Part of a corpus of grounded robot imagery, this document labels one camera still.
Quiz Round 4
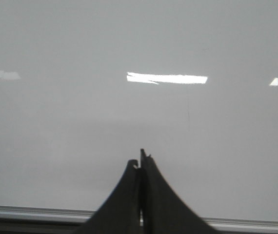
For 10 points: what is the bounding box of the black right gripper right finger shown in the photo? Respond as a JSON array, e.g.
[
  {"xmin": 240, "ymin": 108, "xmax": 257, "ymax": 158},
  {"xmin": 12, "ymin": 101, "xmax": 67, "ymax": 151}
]
[{"xmin": 140, "ymin": 149, "xmax": 220, "ymax": 234}]

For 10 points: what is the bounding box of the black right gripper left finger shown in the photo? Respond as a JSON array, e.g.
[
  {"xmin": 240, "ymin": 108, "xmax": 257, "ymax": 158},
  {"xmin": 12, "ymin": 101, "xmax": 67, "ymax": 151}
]
[{"xmin": 74, "ymin": 159, "xmax": 140, "ymax": 234}]

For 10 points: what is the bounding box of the white whiteboard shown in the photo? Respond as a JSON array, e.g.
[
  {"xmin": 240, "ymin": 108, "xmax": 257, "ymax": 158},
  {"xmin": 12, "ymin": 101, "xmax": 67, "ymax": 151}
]
[{"xmin": 0, "ymin": 0, "xmax": 278, "ymax": 221}]

